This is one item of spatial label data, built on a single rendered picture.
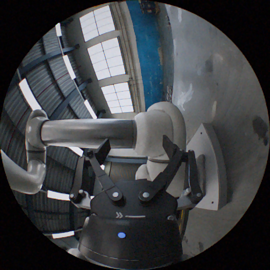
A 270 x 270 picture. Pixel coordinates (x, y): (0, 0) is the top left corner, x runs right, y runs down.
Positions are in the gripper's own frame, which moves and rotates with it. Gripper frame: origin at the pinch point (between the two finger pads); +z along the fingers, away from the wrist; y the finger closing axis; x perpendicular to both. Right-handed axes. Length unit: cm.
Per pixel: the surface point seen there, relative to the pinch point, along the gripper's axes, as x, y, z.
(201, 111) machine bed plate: 6.1, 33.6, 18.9
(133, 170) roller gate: -416, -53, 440
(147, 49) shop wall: 337, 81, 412
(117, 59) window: 302, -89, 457
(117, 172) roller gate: -429, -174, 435
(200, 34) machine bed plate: 45, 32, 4
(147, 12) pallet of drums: 496, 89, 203
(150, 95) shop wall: 69, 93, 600
